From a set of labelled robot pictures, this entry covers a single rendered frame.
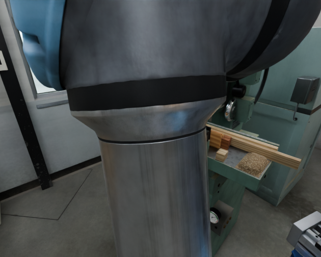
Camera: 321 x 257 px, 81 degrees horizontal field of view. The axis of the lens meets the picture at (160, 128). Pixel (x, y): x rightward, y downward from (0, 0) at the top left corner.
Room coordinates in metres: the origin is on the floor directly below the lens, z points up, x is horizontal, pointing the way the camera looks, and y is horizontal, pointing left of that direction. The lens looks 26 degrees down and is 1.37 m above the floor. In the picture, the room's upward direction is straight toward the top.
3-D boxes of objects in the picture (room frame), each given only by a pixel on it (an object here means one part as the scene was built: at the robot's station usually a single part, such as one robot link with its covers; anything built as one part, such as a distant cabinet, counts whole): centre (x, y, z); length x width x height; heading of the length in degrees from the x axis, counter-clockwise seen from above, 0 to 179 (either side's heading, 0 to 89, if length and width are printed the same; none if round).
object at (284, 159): (0.79, -0.31, 0.92); 0.60 x 0.02 x 0.04; 47
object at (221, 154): (0.66, -0.26, 0.92); 0.04 x 0.04 x 0.03; 53
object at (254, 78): (0.96, -0.45, 1.23); 0.09 x 0.08 x 0.15; 137
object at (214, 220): (0.58, -0.24, 0.65); 0.06 x 0.04 x 0.08; 47
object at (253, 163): (0.62, -0.37, 0.92); 0.14 x 0.09 x 0.04; 137
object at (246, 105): (0.94, -0.43, 1.02); 0.09 x 0.07 x 0.12; 47
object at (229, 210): (0.63, -0.28, 0.58); 0.12 x 0.08 x 0.08; 137
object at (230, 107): (0.92, -0.37, 1.02); 0.12 x 0.03 x 0.12; 137
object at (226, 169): (0.77, -0.18, 0.87); 0.61 x 0.30 x 0.06; 47
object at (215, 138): (0.79, -0.21, 0.94); 0.16 x 0.02 x 0.08; 47
